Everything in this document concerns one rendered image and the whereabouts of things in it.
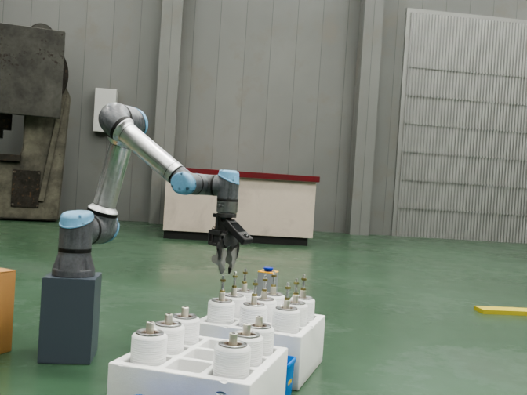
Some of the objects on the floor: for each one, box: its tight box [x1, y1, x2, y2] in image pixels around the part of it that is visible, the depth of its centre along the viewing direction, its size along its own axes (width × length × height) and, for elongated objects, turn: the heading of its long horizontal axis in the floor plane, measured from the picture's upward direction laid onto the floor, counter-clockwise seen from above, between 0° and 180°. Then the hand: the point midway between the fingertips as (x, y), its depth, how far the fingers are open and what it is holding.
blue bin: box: [285, 355, 296, 395], centre depth 200 cm, size 30×11×12 cm
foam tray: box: [199, 314, 325, 391], centre depth 227 cm, size 39×39×18 cm
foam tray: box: [107, 335, 288, 395], centre depth 175 cm, size 39×39×18 cm
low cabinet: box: [163, 168, 320, 246], centre depth 815 cm, size 175×226×81 cm
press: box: [0, 23, 71, 221], centre depth 829 cm, size 138×121×264 cm
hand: (227, 270), depth 218 cm, fingers open, 3 cm apart
